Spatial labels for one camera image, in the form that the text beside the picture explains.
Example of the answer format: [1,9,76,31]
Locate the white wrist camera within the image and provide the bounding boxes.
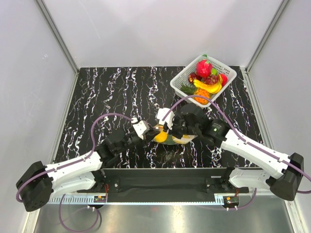
[156,108,175,130]
[131,117,150,140]

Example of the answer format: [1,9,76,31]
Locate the purple grape bunch toy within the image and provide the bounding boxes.
[203,74,219,85]

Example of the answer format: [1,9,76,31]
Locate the red dragon fruit toy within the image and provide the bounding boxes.
[196,59,213,78]

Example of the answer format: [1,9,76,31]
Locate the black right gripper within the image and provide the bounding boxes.
[163,115,200,140]

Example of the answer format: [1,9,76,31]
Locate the orange pineapple toy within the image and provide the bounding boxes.
[180,84,210,105]

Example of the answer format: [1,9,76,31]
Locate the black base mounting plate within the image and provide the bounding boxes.
[79,168,249,204]

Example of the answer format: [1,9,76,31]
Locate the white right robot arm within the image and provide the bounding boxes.
[162,103,305,201]

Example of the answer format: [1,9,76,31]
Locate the white plastic basket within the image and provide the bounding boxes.
[170,54,237,101]

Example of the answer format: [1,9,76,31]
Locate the dark red apple toy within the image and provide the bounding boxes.
[188,72,202,83]

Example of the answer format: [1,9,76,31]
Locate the white slotted cable duct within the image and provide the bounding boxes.
[48,195,107,205]

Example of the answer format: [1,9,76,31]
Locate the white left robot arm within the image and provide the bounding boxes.
[16,128,160,212]

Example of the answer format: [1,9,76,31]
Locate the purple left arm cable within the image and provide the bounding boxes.
[16,113,140,231]

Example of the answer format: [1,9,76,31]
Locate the yellow banana toy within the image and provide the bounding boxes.
[193,75,223,94]

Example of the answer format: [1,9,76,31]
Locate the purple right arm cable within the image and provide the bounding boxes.
[162,94,311,211]

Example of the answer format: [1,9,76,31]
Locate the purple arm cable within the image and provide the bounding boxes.
[16,113,140,231]
[162,94,311,211]

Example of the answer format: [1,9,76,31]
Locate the clear zip top bag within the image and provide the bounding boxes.
[153,124,197,145]

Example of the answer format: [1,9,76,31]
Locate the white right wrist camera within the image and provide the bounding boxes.
[156,108,175,130]

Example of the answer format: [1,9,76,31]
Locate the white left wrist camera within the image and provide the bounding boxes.
[131,117,150,140]

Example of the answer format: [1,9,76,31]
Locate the red strawberry toy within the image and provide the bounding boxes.
[220,74,228,86]

